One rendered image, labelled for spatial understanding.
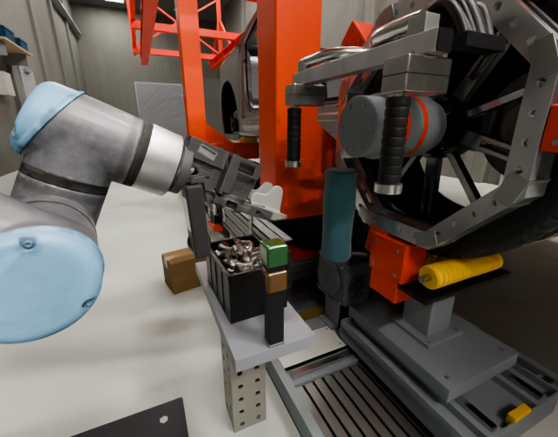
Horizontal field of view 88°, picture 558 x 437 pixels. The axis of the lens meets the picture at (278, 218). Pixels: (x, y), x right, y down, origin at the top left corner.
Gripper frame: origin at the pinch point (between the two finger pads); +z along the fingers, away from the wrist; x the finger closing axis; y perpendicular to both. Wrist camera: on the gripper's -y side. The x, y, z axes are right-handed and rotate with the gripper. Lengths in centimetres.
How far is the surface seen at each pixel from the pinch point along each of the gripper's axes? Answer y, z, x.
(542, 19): 46, 21, -17
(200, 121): 36, 38, 235
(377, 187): 11.2, 8.1, -11.3
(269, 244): -4.4, -2.0, -3.4
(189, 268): -51, 26, 99
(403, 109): 22.6, 4.4, -13.0
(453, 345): -18, 70, -8
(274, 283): -10.6, 1.3, -4.7
